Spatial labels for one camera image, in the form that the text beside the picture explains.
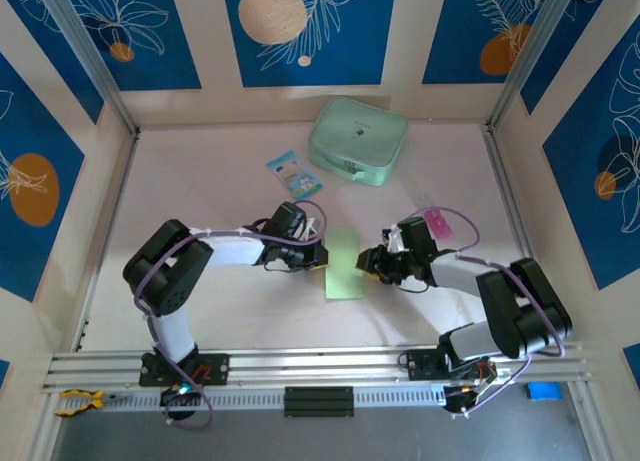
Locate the light green paper sheet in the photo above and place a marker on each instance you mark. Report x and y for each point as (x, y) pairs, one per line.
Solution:
(344, 266)

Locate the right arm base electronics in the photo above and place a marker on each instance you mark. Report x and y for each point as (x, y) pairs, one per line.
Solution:
(457, 403)

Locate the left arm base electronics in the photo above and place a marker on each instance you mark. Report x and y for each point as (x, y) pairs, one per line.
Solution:
(172, 398)

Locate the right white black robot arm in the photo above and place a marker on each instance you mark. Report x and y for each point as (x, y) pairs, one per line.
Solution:
(455, 276)

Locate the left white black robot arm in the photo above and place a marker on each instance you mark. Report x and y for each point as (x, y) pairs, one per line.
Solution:
(232, 251)

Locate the small pink bottle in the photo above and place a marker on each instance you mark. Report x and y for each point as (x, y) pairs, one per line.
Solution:
(441, 227)

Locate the blue wet wipes packet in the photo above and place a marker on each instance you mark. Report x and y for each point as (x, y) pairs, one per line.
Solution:
(295, 176)

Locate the mint green zip pouch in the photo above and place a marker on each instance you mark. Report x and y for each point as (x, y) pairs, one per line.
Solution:
(357, 136)

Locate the black rectangular block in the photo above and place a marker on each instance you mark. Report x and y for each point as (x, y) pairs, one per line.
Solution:
(319, 401)

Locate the blue sponge block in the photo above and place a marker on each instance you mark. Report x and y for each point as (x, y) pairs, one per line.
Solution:
(542, 392)

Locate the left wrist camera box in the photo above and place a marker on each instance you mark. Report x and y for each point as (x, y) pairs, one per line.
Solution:
(314, 227)

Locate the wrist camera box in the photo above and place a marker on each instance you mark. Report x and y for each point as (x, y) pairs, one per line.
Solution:
(395, 241)
(314, 227)

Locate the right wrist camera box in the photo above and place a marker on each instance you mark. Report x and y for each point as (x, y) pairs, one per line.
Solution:
(395, 241)

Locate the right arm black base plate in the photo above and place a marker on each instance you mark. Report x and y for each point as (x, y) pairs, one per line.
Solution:
(420, 363)

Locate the aluminium mounting rail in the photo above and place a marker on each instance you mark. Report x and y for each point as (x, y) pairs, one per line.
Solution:
(310, 363)

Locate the aluminium side rail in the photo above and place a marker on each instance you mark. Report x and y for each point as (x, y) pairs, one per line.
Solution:
(515, 206)
(107, 241)

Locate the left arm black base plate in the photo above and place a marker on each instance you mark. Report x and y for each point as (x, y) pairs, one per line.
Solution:
(217, 368)

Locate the aluminium frame post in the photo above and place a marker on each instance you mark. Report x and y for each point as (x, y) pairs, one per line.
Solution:
(530, 51)
(85, 46)

